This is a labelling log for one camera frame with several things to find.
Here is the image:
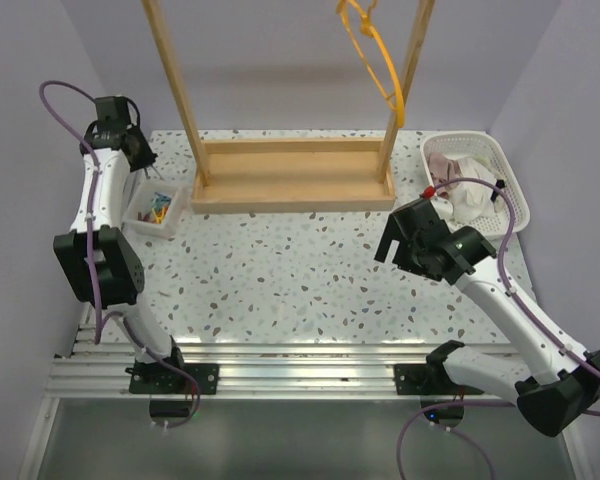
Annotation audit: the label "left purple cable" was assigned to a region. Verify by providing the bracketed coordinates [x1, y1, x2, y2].
[39, 79, 201, 431]

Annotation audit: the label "orange plastic hanger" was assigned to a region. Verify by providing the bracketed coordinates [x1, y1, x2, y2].
[335, 0, 405, 128]

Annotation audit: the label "white underwear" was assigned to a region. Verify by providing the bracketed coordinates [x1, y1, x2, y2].
[447, 157, 498, 224]

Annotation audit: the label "purple clothespin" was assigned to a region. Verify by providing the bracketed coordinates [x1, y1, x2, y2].
[143, 165, 164, 181]

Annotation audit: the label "clothes in basket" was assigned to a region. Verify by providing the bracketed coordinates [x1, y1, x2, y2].
[427, 153, 506, 214]

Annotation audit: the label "white clothespin tray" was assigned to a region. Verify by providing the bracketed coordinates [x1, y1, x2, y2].
[123, 179, 186, 239]

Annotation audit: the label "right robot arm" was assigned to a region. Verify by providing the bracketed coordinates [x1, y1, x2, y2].
[375, 198, 600, 437]

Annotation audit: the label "white laundry basket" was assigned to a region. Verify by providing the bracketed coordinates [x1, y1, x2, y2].
[420, 130, 531, 239]

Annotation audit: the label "wooden hanging rack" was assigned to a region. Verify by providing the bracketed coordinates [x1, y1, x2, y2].
[142, 1, 435, 214]

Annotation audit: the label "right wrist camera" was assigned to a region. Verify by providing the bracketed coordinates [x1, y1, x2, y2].
[421, 186, 454, 220]

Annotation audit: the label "yellow clothespin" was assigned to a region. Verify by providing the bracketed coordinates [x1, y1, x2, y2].
[147, 207, 167, 225]

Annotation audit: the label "aluminium mounting rail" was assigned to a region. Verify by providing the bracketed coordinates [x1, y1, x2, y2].
[44, 131, 546, 401]

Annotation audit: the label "clothespins in tray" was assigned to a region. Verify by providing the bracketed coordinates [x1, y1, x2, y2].
[136, 192, 173, 223]

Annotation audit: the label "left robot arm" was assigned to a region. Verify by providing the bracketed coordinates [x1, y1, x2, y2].
[53, 96, 219, 395]

